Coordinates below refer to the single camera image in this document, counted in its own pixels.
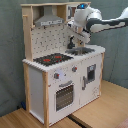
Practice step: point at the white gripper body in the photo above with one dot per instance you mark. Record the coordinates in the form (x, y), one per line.
(78, 32)

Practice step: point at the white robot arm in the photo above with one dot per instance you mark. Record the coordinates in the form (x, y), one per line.
(88, 20)

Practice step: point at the wooden toy kitchen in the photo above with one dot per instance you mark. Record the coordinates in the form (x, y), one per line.
(40, 84)

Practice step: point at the black toy faucet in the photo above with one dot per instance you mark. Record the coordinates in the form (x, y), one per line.
(71, 44)

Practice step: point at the grey toy sink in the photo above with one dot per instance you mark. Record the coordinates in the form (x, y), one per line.
(79, 51)

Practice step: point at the white toy microwave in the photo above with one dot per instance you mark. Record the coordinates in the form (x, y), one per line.
(70, 10)

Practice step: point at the red right oven knob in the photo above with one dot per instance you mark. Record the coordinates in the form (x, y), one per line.
(74, 69)

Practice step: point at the red oven knob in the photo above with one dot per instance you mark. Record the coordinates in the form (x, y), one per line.
(74, 69)
(56, 75)

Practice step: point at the black toy stovetop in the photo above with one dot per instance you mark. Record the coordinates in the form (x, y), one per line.
(52, 59)

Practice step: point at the grey range hood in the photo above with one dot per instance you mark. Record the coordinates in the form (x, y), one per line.
(48, 18)

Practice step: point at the red left oven knob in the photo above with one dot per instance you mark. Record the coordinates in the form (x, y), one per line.
(56, 75)

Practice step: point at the white oven door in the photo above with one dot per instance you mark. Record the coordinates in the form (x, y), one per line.
(65, 96)

